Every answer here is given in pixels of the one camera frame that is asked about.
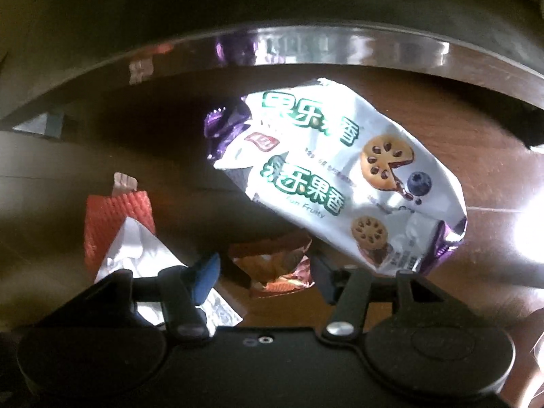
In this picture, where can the white purple cookie wrapper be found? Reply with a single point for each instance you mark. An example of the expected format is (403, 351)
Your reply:
(340, 170)

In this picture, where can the white crumpled wrapper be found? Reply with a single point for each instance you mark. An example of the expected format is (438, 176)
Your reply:
(136, 255)

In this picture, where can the red foam net sleeve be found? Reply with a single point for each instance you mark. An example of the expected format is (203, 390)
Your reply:
(114, 221)

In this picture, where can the clear plastic wrapper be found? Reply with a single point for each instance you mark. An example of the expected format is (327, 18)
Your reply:
(221, 312)

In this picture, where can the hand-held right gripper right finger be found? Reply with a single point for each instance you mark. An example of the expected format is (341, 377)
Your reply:
(326, 280)

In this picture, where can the chrome frame bench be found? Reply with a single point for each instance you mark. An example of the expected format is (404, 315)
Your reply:
(297, 49)

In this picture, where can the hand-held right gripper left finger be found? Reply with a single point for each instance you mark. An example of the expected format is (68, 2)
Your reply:
(204, 278)

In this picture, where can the orange brown snack wrapper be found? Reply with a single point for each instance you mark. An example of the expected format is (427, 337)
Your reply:
(272, 265)

